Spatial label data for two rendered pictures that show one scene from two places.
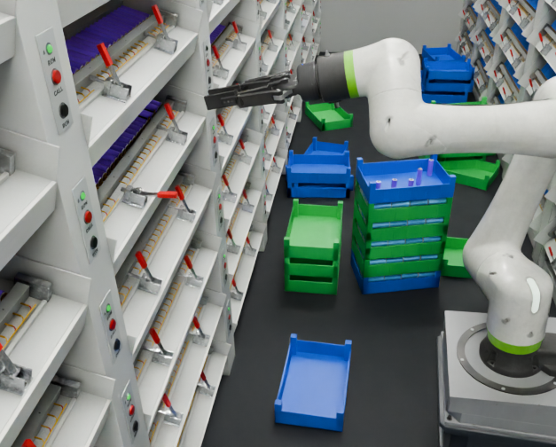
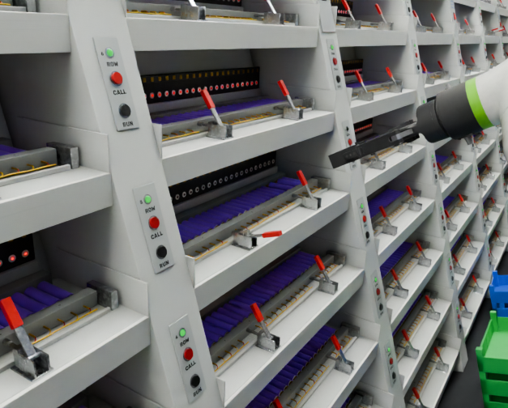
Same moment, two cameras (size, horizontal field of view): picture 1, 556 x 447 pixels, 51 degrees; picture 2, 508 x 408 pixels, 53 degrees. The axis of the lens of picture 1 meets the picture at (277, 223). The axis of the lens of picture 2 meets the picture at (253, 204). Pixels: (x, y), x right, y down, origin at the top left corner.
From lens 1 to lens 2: 39 cm
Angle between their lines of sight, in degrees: 34
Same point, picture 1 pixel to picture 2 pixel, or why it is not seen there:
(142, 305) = (254, 361)
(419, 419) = not seen: outside the picture
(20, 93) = (78, 87)
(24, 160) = (86, 155)
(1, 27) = (47, 16)
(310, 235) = not seen: outside the picture
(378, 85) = (506, 99)
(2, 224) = (30, 191)
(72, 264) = (132, 268)
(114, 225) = (214, 261)
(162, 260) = (290, 324)
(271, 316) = not seen: outside the picture
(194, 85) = not seen: hidden behind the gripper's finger
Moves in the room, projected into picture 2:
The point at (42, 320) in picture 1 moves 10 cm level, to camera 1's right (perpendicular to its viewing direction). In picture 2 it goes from (96, 324) to (158, 322)
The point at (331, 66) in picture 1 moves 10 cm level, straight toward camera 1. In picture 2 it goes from (450, 95) to (440, 99)
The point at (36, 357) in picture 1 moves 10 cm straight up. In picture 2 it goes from (70, 352) to (46, 274)
